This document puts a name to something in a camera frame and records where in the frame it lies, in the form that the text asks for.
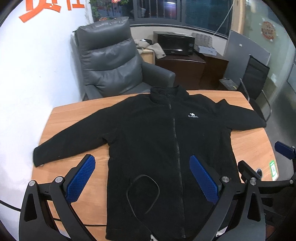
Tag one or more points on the black fleece jacket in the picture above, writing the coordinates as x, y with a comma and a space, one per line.
151, 191

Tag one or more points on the black mesh office chair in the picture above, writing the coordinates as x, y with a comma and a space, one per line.
252, 83

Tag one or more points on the white papers on cabinet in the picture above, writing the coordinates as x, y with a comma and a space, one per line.
207, 50

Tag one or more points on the dark wooden cabinet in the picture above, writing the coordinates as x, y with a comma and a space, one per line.
195, 72

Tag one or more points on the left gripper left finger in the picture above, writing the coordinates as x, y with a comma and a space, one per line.
36, 220

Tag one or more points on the grey whiteboard panel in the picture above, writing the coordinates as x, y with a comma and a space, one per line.
237, 51

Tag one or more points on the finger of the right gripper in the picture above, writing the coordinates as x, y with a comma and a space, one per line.
285, 150
247, 173

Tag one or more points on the grey leather armchair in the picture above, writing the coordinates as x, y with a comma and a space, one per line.
111, 64

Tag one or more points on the green white sticker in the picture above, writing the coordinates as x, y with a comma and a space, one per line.
274, 171

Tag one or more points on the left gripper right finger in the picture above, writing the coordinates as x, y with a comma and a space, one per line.
249, 219

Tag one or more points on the beige clothes pile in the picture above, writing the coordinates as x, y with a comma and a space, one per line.
142, 45

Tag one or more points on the round red wall ornament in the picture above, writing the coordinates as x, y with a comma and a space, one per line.
268, 30

